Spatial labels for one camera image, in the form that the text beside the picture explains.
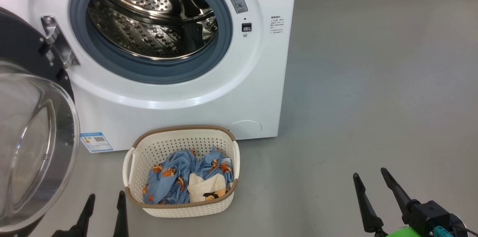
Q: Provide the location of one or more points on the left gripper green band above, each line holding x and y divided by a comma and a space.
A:
65, 234

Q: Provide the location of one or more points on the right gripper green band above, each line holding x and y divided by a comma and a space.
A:
429, 216

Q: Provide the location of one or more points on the blue bear-print garment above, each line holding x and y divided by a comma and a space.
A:
170, 181

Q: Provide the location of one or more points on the blue and cream printed garment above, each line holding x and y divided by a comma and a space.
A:
207, 186

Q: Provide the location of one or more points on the black round glass machine door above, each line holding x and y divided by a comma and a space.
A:
22, 43

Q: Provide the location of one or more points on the cream perforated laundry basket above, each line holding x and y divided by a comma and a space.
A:
168, 143

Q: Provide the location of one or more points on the grey rubber door gasket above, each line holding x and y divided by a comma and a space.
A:
149, 72

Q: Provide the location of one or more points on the white front-load washing machine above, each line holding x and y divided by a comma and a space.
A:
261, 80

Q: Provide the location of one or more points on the metal door hinge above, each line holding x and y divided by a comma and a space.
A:
56, 39

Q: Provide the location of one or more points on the black door latch socket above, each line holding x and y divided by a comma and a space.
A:
246, 27

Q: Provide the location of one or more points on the blue energy label sticker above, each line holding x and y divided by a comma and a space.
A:
96, 142

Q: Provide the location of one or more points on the round white filter cover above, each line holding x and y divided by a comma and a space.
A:
244, 129

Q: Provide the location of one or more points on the small printed text label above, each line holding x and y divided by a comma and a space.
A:
277, 24

